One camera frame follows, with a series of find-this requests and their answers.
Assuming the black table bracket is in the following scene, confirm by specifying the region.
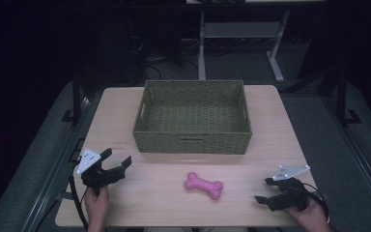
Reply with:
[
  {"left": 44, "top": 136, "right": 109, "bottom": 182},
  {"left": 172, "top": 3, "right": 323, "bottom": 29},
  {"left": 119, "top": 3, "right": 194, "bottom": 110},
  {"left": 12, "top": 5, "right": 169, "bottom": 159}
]
[{"left": 69, "top": 137, "right": 86, "bottom": 163}]

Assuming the person's right hand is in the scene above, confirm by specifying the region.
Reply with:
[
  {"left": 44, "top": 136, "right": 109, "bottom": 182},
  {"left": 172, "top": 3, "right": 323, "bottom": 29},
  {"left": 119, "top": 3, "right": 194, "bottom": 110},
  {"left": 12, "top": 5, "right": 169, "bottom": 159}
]
[{"left": 285, "top": 196, "right": 332, "bottom": 228}]

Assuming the black metal stand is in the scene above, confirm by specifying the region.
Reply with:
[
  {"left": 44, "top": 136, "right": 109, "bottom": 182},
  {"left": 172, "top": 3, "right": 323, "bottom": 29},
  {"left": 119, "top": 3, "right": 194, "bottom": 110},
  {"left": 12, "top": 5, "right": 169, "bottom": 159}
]
[
  {"left": 334, "top": 69, "right": 363, "bottom": 127},
  {"left": 60, "top": 72, "right": 90, "bottom": 125}
]

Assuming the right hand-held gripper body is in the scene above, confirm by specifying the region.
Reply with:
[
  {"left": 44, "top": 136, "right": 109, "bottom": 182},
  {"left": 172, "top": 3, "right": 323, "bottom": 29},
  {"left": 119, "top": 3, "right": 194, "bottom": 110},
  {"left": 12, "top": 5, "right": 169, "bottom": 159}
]
[{"left": 268, "top": 164, "right": 311, "bottom": 213}]

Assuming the metal rail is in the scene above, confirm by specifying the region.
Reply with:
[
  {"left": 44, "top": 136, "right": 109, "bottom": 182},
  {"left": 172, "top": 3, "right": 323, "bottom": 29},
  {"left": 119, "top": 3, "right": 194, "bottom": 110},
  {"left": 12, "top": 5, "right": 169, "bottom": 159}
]
[
  {"left": 323, "top": 95, "right": 371, "bottom": 223},
  {"left": 18, "top": 96, "right": 93, "bottom": 232}
]

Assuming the pink bone toy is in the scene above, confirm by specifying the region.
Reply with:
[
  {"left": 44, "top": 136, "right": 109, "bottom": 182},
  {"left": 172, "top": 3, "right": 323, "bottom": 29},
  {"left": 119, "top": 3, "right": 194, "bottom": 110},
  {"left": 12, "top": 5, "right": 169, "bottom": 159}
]
[{"left": 184, "top": 171, "right": 224, "bottom": 201}]

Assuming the bundle of floor cables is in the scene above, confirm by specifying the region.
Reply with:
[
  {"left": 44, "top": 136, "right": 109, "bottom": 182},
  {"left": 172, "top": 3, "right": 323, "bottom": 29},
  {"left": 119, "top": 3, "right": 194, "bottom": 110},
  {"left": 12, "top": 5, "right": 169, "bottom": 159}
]
[{"left": 134, "top": 33, "right": 201, "bottom": 83}]

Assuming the green woven basket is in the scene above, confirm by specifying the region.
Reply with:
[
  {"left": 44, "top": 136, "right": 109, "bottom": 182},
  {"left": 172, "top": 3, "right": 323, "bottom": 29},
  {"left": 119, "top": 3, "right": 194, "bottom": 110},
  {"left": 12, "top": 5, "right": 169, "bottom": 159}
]
[{"left": 131, "top": 79, "right": 253, "bottom": 156}]

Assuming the white metal desk frame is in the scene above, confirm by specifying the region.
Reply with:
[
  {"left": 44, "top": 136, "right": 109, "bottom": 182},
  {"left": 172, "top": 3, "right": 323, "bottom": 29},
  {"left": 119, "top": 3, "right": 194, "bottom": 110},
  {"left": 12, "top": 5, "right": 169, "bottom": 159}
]
[{"left": 197, "top": 9, "right": 292, "bottom": 83}]

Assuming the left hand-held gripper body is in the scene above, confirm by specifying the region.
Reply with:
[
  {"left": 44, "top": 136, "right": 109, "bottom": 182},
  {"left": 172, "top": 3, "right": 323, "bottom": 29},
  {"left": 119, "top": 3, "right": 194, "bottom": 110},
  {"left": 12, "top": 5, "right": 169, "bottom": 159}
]
[{"left": 76, "top": 148, "right": 127, "bottom": 197}]

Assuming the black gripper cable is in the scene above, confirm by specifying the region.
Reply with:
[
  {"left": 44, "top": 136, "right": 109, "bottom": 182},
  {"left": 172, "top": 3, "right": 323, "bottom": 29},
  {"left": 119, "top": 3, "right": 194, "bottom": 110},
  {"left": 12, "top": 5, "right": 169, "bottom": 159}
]
[
  {"left": 68, "top": 163, "right": 89, "bottom": 232},
  {"left": 301, "top": 182, "right": 330, "bottom": 224}
]

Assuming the person's left hand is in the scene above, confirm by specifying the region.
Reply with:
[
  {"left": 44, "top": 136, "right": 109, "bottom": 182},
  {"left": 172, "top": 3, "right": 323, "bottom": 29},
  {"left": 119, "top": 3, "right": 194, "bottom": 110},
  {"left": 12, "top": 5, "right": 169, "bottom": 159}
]
[{"left": 83, "top": 186, "right": 110, "bottom": 224}]

